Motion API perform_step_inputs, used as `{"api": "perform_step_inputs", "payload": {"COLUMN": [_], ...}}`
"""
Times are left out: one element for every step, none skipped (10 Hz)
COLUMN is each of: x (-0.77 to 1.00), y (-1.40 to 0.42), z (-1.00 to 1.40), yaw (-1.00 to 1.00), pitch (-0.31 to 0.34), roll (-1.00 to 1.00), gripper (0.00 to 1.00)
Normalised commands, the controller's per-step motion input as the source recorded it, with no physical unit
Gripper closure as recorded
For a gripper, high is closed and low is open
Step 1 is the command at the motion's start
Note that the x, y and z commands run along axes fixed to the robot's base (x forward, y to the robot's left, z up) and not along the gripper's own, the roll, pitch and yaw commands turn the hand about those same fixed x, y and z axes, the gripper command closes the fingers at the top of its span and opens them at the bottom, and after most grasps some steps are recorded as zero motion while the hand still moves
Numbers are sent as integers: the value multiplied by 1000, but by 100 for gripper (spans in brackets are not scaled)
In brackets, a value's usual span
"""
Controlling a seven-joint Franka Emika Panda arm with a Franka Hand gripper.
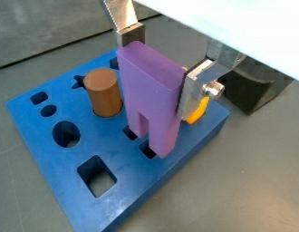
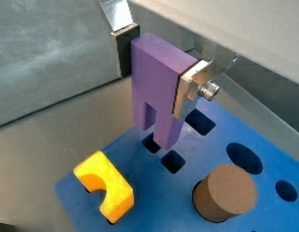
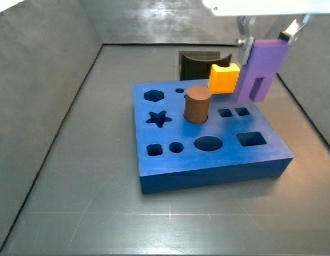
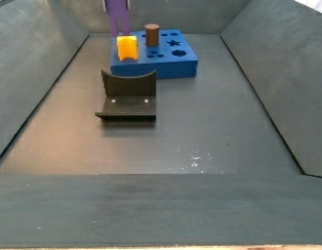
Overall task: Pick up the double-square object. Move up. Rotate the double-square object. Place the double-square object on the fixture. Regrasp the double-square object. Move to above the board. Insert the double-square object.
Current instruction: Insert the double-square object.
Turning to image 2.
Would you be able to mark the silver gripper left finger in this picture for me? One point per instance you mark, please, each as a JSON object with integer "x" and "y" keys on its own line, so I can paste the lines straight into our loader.
{"x": 124, "y": 31}

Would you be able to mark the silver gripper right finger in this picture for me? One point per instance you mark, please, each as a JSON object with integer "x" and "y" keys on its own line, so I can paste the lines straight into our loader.
{"x": 196, "y": 80}

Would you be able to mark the purple double-square block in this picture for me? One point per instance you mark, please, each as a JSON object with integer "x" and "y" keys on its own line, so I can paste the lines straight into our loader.
{"x": 157, "y": 64}

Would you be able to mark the blue shape-sorting board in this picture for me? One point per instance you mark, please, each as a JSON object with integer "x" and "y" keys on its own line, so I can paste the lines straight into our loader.
{"x": 163, "y": 175}

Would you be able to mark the brown cylinder peg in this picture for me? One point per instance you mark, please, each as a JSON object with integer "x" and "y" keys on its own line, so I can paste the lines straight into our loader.
{"x": 225, "y": 194}

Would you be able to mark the yellow arch block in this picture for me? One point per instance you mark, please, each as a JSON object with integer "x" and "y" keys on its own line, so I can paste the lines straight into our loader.
{"x": 99, "y": 175}

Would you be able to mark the black curved holder stand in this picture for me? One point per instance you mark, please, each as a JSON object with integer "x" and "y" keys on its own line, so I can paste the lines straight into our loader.
{"x": 7, "y": 228}

